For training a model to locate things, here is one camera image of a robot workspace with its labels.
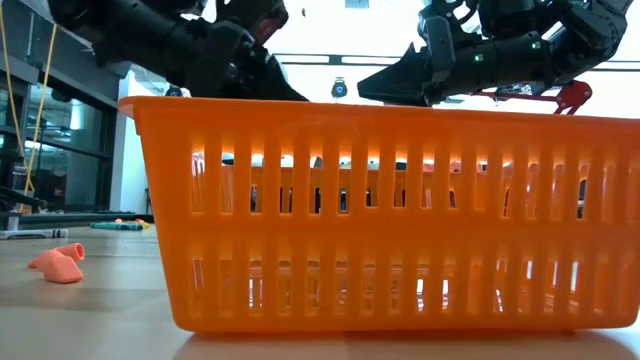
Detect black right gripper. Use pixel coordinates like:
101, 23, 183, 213
357, 0, 501, 108

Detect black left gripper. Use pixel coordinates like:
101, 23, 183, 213
197, 0, 310, 103

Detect orange plastic basket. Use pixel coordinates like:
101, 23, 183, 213
118, 95, 640, 335

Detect white crayon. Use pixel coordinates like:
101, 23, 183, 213
0, 228, 70, 241

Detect ceiling light strip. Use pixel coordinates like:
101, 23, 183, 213
272, 52, 419, 67

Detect red desk lamp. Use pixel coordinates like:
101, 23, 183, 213
472, 79, 594, 116

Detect teal crayon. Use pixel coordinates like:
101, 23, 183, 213
89, 221, 145, 232

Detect orange pencil cap eraser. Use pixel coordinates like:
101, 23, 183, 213
53, 242, 87, 263
28, 249, 85, 285

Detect yellow cable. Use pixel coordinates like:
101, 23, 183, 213
0, 0, 59, 201

